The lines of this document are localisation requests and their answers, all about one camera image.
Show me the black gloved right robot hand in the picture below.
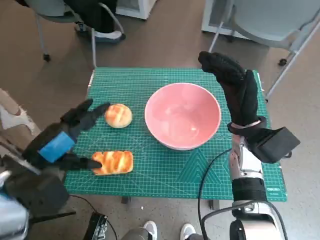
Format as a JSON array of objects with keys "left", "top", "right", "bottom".
[{"left": 198, "top": 51, "right": 259, "bottom": 126}]

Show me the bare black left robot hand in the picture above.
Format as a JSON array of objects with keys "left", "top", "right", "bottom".
[{"left": 21, "top": 98, "right": 111, "bottom": 173}]

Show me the pink bowl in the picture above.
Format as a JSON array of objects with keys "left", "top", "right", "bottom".
[{"left": 144, "top": 83, "right": 222, "bottom": 151}]

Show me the rectangular toy bread loaf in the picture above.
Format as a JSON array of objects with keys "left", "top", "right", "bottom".
[{"left": 91, "top": 150, "right": 134, "bottom": 176}]

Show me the round toy bread bun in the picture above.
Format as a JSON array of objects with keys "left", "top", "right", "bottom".
[{"left": 104, "top": 103, "right": 133, "bottom": 129}]

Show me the black floor bar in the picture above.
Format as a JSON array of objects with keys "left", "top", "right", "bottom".
[{"left": 29, "top": 211, "right": 77, "bottom": 223}]

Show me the grey mesh-back chair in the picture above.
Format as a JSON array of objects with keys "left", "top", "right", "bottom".
[{"left": 207, "top": 0, "right": 320, "bottom": 101}]

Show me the white appliance with grille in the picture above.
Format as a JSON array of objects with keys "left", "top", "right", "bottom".
[{"left": 201, "top": 0, "right": 251, "bottom": 41}]

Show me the black floor device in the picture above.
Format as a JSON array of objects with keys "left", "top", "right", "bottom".
[{"left": 83, "top": 211, "right": 109, "bottom": 240}]

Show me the green cutting mat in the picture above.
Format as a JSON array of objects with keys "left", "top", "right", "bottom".
[{"left": 63, "top": 66, "right": 288, "bottom": 202}]

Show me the white shoe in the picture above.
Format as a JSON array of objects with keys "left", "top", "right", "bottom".
[
  {"left": 179, "top": 222, "right": 196, "bottom": 240},
  {"left": 142, "top": 220, "right": 158, "bottom": 240}
]

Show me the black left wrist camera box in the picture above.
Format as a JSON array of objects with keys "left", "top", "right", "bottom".
[{"left": 3, "top": 172, "right": 70, "bottom": 222}]

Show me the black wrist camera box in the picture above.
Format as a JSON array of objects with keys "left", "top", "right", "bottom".
[
  {"left": 249, "top": 126, "right": 301, "bottom": 165},
  {"left": 3, "top": 172, "right": 70, "bottom": 222}
]

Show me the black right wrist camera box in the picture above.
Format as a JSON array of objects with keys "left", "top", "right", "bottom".
[{"left": 249, "top": 126, "right": 301, "bottom": 165}]

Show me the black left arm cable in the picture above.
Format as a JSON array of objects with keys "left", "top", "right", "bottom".
[{"left": 66, "top": 194, "right": 97, "bottom": 216}]

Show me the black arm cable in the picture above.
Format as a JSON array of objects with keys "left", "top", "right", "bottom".
[
  {"left": 197, "top": 147, "right": 288, "bottom": 240},
  {"left": 66, "top": 194, "right": 97, "bottom": 216}
]

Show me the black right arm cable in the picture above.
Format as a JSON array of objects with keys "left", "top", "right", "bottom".
[{"left": 197, "top": 147, "right": 288, "bottom": 240}]

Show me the grey chair with metal frame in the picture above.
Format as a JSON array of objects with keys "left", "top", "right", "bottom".
[{"left": 32, "top": 0, "right": 126, "bottom": 70}]

